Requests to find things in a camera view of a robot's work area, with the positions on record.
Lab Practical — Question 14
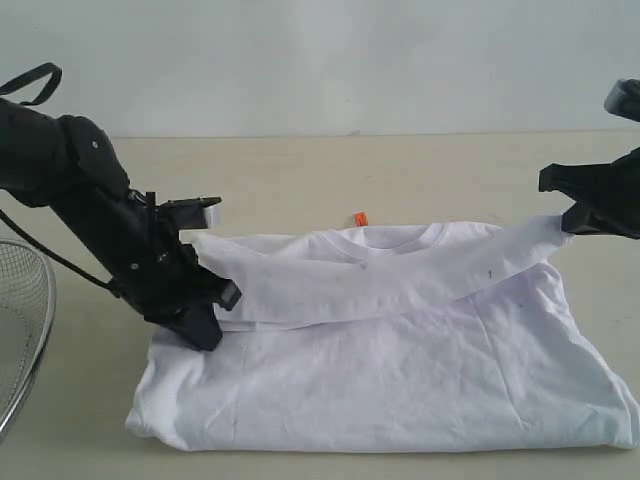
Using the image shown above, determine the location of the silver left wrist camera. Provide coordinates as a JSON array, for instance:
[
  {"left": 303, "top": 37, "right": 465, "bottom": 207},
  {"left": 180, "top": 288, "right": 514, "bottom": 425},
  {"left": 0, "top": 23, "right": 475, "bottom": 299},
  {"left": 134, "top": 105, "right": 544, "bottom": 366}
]
[{"left": 158, "top": 197, "right": 222, "bottom": 231}]

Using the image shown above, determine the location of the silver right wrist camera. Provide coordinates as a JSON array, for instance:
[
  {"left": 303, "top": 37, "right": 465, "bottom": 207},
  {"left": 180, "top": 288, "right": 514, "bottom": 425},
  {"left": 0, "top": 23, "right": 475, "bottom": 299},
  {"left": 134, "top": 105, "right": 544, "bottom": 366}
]
[{"left": 604, "top": 79, "right": 640, "bottom": 123}]

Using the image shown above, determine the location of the white t-shirt red logo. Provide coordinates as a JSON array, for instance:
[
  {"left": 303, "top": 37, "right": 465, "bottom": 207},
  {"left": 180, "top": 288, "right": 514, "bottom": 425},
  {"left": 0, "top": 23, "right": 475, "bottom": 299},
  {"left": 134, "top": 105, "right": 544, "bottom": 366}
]
[{"left": 126, "top": 215, "right": 639, "bottom": 453}]

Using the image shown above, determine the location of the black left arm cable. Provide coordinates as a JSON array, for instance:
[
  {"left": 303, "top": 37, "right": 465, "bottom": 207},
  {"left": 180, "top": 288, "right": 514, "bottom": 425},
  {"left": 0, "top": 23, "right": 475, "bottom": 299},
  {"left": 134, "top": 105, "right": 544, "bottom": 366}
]
[{"left": 0, "top": 62, "right": 114, "bottom": 291}]

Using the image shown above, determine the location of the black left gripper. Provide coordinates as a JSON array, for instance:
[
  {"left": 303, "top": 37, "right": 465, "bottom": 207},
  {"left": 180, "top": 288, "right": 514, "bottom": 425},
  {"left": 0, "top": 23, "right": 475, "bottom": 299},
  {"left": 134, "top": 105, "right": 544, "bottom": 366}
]
[{"left": 107, "top": 220, "right": 241, "bottom": 351}]

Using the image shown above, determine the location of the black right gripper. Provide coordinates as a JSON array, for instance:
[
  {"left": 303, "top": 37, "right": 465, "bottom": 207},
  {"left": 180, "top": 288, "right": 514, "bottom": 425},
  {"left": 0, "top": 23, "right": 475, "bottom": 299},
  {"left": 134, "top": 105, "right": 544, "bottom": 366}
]
[{"left": 538, "top": 148, "right": 639, "bottom": 238}]

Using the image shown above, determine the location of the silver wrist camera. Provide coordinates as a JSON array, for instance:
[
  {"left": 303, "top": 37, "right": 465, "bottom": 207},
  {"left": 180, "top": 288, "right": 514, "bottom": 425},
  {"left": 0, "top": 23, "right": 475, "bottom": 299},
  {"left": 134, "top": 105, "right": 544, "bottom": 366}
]
[
  {"left": 604, "top": 79, "right": 640, "bottom": 123},
  {"left": 158, "top": 197, "right": 222, "bottom": 231}
]

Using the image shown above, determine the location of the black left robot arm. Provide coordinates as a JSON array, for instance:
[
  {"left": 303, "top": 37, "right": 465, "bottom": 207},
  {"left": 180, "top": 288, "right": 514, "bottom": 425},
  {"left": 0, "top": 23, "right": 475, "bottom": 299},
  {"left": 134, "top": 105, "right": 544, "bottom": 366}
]
[{"left": 1, "top": 100, "right": 241, "bottom": 351}]

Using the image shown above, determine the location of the small orange tag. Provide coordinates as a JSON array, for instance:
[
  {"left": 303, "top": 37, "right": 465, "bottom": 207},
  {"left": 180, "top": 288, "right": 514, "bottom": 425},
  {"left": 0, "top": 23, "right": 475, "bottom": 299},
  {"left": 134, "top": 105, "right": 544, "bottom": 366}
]
[{"left": 354, "top": 212, "right": 368, "bottom": 227}]

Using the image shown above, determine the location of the oval wire mesh basket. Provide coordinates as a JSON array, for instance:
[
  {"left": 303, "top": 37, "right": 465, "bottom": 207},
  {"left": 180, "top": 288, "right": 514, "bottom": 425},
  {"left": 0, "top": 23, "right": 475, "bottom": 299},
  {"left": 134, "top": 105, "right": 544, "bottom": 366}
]
[{"left": 1, "top": 239, "right": 57, "bottom": 438}]

